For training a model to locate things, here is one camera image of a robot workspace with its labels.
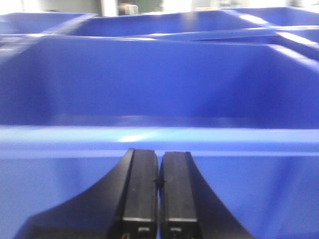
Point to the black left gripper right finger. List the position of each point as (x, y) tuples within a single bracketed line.
[(189, 208)]

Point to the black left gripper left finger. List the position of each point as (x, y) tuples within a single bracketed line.
[(121, 205)]

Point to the large blue crate left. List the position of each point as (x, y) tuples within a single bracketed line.
[(70, 107)]

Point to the large blue crate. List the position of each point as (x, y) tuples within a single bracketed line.
[(205, 25), (70, 107)]

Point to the large blue crate right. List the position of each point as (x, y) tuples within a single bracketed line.
[(205, 25)]

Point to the blue crate back left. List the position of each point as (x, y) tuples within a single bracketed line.
[(22, 23)]

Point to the blue crate back right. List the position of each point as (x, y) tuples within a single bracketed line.
[(282, 16)]

